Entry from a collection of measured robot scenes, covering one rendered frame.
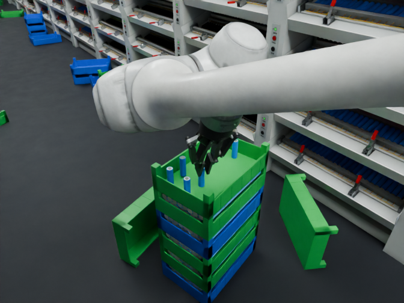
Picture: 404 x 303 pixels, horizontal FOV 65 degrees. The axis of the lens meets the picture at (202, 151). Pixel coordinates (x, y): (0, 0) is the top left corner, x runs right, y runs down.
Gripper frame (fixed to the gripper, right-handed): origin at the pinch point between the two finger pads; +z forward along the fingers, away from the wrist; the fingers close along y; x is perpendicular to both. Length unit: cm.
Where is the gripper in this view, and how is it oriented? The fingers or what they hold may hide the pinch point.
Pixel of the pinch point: (204, 165)
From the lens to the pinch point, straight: 83.5
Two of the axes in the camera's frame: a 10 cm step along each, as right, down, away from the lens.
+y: 9.3, -2.1, 3.0
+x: -3.3, -8.2, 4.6
